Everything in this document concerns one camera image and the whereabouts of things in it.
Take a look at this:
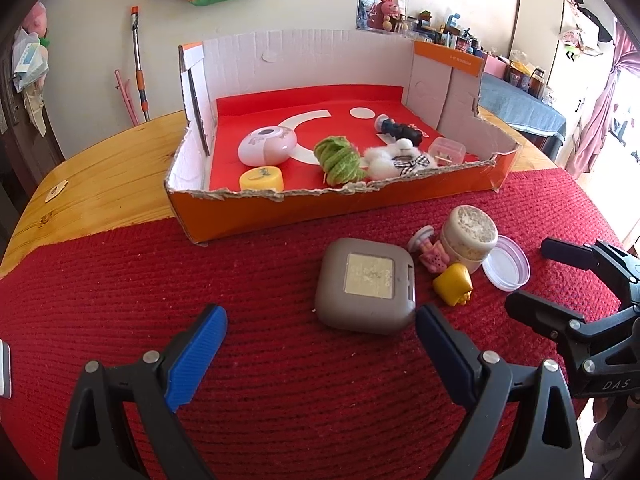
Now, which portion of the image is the pink pig plush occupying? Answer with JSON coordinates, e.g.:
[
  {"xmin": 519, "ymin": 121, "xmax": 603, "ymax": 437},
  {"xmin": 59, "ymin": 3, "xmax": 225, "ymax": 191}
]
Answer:
[{"xmin": 22, "ymin": 1, "xmax": 48, "ymax": 38}]

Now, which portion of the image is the grey square case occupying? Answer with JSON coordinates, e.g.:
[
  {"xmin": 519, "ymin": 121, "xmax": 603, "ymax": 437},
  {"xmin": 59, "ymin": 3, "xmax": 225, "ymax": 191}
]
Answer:
[{"xmin": 314, "ymin": 237, "xmax": 416, "ymax": 335}]

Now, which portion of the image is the white round cream jar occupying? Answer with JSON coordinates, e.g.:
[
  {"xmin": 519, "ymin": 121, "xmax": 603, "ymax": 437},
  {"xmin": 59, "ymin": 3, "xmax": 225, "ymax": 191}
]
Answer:
[{"xmin": 439, "ymin": 205, "xmax": 498, "ymax": 274}]

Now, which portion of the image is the pink figurine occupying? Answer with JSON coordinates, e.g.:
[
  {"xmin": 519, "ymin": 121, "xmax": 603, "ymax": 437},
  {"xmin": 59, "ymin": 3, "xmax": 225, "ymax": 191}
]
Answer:
[{"xmin": 407, "ymin": 226, "xmax": 450, "ymax": 274}]

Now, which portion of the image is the orange white cardboard box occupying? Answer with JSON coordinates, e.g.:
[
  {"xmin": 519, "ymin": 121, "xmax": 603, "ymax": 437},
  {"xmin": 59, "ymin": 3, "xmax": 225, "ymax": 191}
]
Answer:
[{"xmin": 164, "ymin": 29, "xmax": 520, "ymax": 243}]

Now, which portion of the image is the white fluffy star hairclip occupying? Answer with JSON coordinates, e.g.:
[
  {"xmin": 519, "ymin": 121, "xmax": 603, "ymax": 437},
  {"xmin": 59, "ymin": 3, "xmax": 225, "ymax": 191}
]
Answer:
[{"xmin": 362, "ymin": 139, "xmax": 437, "ymax": 180}]

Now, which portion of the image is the black mouse figurine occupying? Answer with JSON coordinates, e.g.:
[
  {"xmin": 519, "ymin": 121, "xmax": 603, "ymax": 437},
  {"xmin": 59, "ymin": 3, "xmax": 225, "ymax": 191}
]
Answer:
[{"xmin": 374, "ymin": 114, "xmax": 424, "ymax": 148}]

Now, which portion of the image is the blue covered side table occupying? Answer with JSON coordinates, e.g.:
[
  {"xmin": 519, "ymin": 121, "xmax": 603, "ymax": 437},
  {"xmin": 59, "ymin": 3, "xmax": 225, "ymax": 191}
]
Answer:
[{"xmin": 480, "ymin": 73, "xmax": 566, "ymax": 162}]

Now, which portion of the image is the pink My Melody case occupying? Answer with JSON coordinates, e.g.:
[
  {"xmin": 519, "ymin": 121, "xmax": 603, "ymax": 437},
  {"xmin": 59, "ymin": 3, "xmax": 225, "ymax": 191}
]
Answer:
[{"xmin": 238, "ymin": 126, "xmax": 297, "ymax": 167}]

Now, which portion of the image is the red knitted table mat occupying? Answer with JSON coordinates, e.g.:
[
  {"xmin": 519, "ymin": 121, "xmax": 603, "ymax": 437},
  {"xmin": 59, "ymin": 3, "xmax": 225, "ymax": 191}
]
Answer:
[{"xmin": 1, "ymin": 169, "xmax": 617, "ymax": 479}]

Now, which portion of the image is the pink hanger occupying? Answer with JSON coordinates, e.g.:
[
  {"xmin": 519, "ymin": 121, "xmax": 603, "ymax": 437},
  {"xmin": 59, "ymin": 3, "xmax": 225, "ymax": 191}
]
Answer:
[{"xmin": 114, "ymin": 70, "xmax": 139, "ymax": 127}]

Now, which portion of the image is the pink rabbit plush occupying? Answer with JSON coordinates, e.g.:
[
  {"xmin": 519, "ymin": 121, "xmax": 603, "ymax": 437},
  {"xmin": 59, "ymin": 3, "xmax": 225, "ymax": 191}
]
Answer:
[{"xmin": 367, "ymin": 0, "xmax": 401, "ymax": 32}]

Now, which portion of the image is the pink curtain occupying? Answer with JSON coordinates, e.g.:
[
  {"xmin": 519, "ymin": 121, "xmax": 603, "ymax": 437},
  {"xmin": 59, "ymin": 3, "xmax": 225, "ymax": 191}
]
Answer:
[{"xmin": 565, "ymin": 21, "xmax": 639, "ymax": 180}]

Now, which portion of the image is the clear round lid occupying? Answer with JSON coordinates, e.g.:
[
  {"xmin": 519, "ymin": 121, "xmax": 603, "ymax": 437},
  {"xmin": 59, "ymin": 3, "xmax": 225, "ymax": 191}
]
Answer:
[{"xmin": 482, "ymin": 235, "xmax": 530, "ymax": 292}]

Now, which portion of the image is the small beige tag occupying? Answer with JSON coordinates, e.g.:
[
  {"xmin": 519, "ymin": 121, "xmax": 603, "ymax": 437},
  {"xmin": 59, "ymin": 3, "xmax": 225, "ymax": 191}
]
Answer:
[{"xmin": 44, "ymin": 180, "xmax": 68, "ymax": 204}]

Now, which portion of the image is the white wardrobe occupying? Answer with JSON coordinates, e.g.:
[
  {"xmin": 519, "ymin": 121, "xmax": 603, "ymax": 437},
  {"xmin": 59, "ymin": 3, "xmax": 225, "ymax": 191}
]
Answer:
[{"xmin": 511, "ymin": 0, "xmax": 616, "ymax": 136}]

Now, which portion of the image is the small clear plastic box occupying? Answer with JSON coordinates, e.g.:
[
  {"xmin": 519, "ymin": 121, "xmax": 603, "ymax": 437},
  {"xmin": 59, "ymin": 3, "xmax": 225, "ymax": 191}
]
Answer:
[{"xmin": 427, "ymin": 136, "xmax": 466, "ymax": 167}]

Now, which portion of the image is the yellow duck figurine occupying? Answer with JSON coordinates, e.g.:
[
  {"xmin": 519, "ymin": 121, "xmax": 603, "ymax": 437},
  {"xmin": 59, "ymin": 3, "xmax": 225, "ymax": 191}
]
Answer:
[{"xmin": 433, "ymin": 263, "xmax": 473, "ymax": 307}]

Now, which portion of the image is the dark wooden door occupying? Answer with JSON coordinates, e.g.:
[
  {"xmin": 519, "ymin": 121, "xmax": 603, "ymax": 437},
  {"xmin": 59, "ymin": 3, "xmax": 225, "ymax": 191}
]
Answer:
[{"xmin": 1, "ymin": 40, "xmax": 65, "ymax": 249}]

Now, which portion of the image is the white square charger device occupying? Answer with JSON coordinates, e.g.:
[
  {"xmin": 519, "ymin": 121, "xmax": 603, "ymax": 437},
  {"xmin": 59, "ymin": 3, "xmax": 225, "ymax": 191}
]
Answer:
[{"xmin": 0, "ymin": 340, "xmax": 12, "ymax": 399}]

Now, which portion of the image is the orange silver mop handle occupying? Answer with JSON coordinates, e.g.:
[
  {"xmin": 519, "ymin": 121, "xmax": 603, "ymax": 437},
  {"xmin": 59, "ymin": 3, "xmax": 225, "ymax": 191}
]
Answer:
[{"xmin": 130, "ymin": 6, "xmax": 150, "ymax": 122}]

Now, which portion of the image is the pink storage box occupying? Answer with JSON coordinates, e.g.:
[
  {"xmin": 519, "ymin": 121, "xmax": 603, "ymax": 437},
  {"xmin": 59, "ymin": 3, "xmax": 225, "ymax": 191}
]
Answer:
[{"xmin": 484, "ymin": 54, "xmax": 509, "ymax": 79}]

